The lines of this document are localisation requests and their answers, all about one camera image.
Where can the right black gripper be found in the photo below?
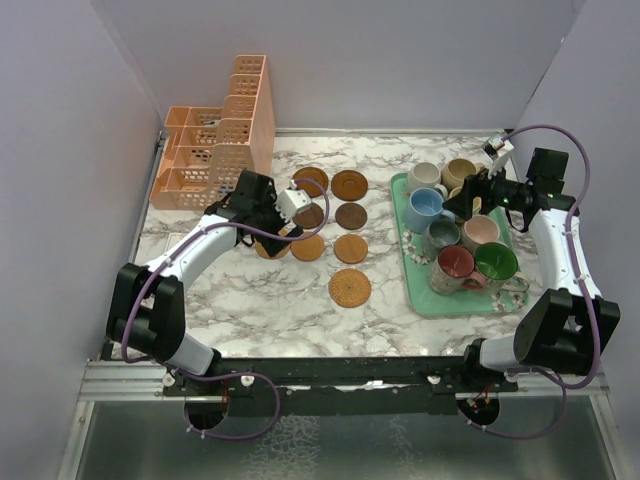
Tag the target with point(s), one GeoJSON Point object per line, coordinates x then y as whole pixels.
{"type": "Point", "coordinates": [462, 204]}

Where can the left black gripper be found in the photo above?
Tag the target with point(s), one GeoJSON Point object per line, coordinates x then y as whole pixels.
{"type": "Point", "coordinates": [270, 203]}

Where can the woven rattan coaster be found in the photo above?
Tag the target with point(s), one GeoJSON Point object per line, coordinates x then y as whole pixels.
{"type": "Point", "coordinates": [269, 248]}
{"type": "Point", "coordinates": [349, 288]}

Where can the dark brown wooden coaster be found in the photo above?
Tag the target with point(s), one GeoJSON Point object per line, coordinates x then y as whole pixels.
{"type": "Point", "coordinates": [311, 218]}

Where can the red pink mug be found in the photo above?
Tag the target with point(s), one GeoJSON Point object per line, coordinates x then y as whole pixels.
{"type": "Point", "coordinates": [454, 269]}

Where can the brown ringed wooden coaster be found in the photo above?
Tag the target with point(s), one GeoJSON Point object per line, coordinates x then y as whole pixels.
{"type": "Point", "coordinates": [312, 180]}

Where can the peach mesh file organizer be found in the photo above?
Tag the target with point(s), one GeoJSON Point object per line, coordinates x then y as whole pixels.
{"type": "Point", "coordinates": [208, 147]}

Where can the light wooden coaster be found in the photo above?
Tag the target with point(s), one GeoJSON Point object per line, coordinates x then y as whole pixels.
{"type": "Point", "coordinates": [351, 248]}
{"type": "Point", "coordinates": [309, 249]}

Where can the dark walnut coaster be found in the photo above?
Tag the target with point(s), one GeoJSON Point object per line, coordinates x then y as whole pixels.
{"type": "Point", "coordinates": [351, 216]}

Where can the mint green tray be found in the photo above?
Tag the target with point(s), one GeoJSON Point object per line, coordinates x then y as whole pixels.
{"type": "Point", "coordinates": [417, 268]}

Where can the light wooden front coaster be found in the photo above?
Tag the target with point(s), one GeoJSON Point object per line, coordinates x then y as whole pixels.
{"type": "Point", "coordinates": [351, 248]}

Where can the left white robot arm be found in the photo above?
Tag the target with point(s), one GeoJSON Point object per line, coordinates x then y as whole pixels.
{"type": "Point", "coordinates": [147, 311]}

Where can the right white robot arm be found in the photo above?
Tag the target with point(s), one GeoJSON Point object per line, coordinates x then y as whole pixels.
{"type": "Point", "coordinates": [566, 330]}

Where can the yellow mug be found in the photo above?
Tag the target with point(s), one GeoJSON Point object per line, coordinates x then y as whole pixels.
{"type": "Point", "coordinates": [454, 192]}

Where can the beige speckled mug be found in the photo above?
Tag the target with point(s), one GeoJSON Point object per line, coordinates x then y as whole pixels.
{"type": "Point", "coordinates": [457, 170]}

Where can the light blue mug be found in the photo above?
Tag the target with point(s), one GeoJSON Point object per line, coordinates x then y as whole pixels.
{"type": "Point", "coordinates": [425, 206]}

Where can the grey mug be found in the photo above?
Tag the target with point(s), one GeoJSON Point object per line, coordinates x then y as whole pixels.
{"type": "Point", "coordinates": [438, 235]}

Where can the white cream mug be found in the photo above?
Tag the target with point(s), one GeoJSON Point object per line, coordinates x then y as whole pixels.
{"type": "Point", "coordinates": [426, 175]}

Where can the green mug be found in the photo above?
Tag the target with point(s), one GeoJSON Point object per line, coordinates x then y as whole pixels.
{"type": "Point", "coordinates": [499, 266]}

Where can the small silver card box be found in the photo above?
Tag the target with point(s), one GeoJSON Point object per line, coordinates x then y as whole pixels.
{"type": "Point", "coordinates": [173, 239]}

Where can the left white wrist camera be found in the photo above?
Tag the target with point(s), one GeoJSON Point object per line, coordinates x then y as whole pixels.
{"type": "Point", "coordinates": [292, 201]}

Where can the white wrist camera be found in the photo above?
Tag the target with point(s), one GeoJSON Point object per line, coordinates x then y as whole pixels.
{"type": "Point", "coordinates": [292, 201]}
{"type": "Point", "coordinates": [499, 150]}

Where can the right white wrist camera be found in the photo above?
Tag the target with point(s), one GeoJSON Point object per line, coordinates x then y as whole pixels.
{"type": "Point", "coordinates": [499, 150]}

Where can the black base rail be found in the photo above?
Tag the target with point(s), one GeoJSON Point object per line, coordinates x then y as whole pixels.
{"type": "Point", "coordinates": [342, 386]}

